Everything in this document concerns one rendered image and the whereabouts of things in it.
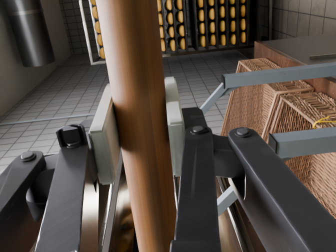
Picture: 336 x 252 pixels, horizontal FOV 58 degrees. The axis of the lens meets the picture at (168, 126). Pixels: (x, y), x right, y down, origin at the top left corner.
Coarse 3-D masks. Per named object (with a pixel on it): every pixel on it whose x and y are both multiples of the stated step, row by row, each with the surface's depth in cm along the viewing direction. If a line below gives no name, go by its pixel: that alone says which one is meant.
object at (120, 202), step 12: (120, 156) 154; (120, 168) 143; (120, 180) 136; (120, 192) 130; (120, 204) 125; (108, 216) 114; (120, 216) 121; (132, 216) 137; (108, 228) 108; (120, 228) 116; (132, 228) 131; (108, 240) 103; (120, 240) 112; (132, 240) 126
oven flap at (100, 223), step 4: (100, 184) 159; (108, 184) 155; (100, 188) 155; (104, 188) 154; (108, 188) 152; (100, 192) 152; (104, 192) 150; (100, 196) 149; (104, 196) 147; (100, 200) 146; (104, 200) 144; (100, 204) 143; (104, 204) 141; (100, 208) 140; (104, 208) 138; (100, 212) 137; (100, 216) 134; (100, 220) 132; (100, 224) 129; (100, 228) 127
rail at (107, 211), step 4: (112, 184) 133; (112, 188) 130; (108, 192) 128; (112, 192) 128; (108, 196) 126; (108, 200) 123; (108, 204) 121; (108, 208) 118; (104, 212) 117; (108, 212) 116; (104, 216) 115; (104, 220) 113; (104, 224) 111; (104, 228) 109; (100, 232) 108; (104, 232) 107; (100, 236) 106; (104, 236) 105; (100, 240) 104; (100, 244) 102; (100, 248) 101
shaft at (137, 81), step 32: (96, 0) 14; (128, 0) 14; (128, 32) 14; (128, 64) 15; (160, 64) 16; (128, 96) 16; (160, 96) 16; (128, 128) 17; (160, 128) 17; (128, 160) 18; (160, 160) 18; (160, 192) 18; (160, 224) 19
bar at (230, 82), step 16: (320, 64) 108; (224, 80) 106; (240, 80) 106; (256, 80) 106; (272, 80) 106; (288, 80) 107; (320, 128) 65; (272, 144) 63; (288, 144) 62; (304, 144) 62; (320, 144) 62; (176, 192) 86; (224, 192) 69; (176, 208) 80; (224, 208) 69
